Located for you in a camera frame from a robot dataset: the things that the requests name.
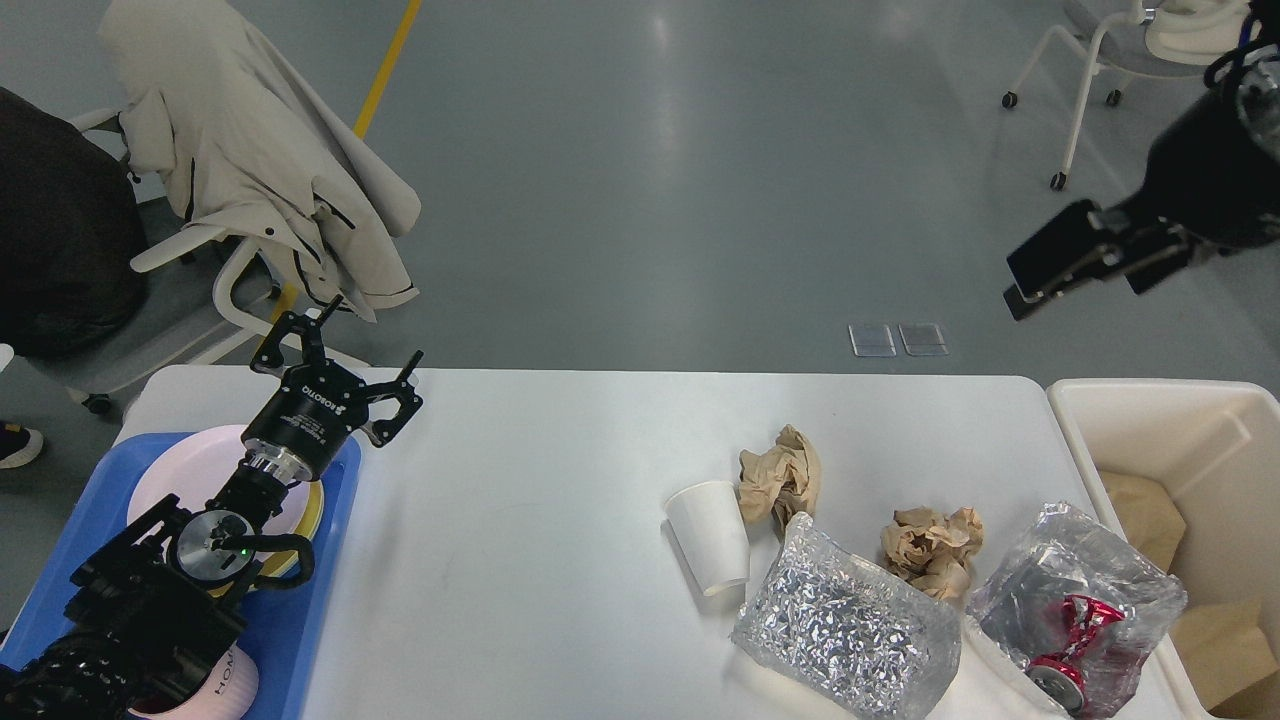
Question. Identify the yellow plate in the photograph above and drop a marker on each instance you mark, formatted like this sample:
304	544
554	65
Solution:
305	515

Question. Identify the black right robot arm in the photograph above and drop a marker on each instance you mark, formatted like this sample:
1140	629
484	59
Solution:
1251	65

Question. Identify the white paper cup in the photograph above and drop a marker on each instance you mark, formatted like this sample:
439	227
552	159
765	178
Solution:
711	535

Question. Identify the floor outlet plates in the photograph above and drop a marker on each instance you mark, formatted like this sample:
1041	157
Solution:
891	340

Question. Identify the brown paper ball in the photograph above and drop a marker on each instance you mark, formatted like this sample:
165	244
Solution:
781	483

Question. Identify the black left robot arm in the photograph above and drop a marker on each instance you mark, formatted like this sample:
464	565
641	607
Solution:
157	611

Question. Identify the white chair on wheels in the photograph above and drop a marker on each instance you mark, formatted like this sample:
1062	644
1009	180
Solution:
1138	39

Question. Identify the blue plastic tray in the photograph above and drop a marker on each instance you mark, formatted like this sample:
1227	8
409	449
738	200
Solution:
284	627

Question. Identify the pink mug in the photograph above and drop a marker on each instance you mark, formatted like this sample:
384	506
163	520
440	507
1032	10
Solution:
227	693

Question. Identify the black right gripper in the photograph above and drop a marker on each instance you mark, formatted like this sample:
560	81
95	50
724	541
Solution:
1211	188

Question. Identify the silver foil bubble bag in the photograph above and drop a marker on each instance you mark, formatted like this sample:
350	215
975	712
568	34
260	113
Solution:
849	630

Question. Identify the white chair with coat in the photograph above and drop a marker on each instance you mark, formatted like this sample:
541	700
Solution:
209	292

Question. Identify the beige coat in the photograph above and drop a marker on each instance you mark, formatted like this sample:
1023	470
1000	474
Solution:
240	139

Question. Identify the crushed red can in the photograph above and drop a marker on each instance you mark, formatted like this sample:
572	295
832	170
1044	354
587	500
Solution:
1060	673

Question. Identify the pink plate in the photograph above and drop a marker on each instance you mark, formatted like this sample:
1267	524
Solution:
196	467

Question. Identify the beige plastic bin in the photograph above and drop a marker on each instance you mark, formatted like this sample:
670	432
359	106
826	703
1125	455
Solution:
1214	447

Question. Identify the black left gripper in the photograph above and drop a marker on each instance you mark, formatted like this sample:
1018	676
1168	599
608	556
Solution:
305	420

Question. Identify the person in dark clothes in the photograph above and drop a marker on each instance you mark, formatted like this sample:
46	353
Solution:
69	229

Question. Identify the brown paper bag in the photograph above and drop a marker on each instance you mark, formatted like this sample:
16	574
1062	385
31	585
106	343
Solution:
1230	660

